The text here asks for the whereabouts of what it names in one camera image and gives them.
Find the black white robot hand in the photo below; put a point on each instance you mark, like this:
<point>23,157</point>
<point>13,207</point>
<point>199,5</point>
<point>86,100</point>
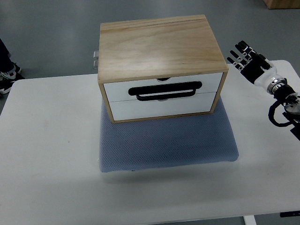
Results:
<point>256,68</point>

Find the black drawer handle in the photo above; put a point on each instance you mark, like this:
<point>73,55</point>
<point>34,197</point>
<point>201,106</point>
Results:
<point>165,91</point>

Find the white drawer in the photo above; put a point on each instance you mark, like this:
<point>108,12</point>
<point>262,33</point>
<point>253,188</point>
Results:
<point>118,91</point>

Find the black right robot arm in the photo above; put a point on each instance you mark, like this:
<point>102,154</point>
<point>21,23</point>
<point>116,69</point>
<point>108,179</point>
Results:
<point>290,100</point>

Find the wooden drawer cabinet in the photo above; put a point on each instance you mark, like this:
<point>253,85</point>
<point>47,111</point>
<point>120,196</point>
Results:
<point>159,49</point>

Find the wooden box corner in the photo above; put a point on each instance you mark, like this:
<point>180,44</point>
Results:
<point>282,4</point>

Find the blue grey foam cushion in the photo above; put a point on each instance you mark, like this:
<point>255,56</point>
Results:
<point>170,142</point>

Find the black table control panel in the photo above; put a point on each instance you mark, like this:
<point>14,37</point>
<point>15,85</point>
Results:
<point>290,214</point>

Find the white table leg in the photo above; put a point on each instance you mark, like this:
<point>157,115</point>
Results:
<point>249,220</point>

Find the person legs and shoes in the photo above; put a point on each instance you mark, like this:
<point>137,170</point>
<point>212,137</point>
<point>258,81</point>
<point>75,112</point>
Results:
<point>10,72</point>

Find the metal clamp bracket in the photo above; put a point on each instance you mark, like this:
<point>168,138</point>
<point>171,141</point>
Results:
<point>95,57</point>

